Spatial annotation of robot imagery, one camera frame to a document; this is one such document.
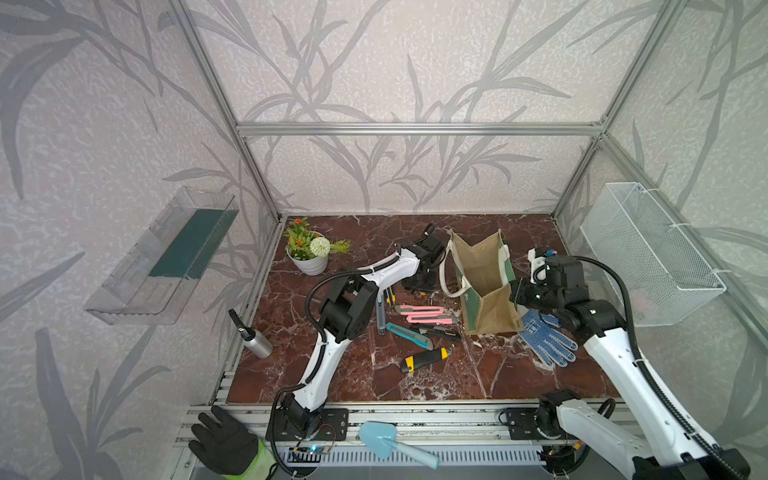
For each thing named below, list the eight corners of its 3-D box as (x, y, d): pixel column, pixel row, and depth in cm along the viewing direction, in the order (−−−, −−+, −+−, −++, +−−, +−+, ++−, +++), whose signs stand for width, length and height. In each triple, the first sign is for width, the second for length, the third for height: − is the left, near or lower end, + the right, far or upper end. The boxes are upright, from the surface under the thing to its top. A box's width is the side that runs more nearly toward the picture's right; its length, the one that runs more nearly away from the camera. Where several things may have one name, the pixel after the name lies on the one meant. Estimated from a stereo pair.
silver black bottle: (245, 347, 89) (216, 321, 75) (256, 335, 91) (231, 308, 78) (264, 362, 86) (238, 338, 72) (275, 349, 88) (252, 324, 75)
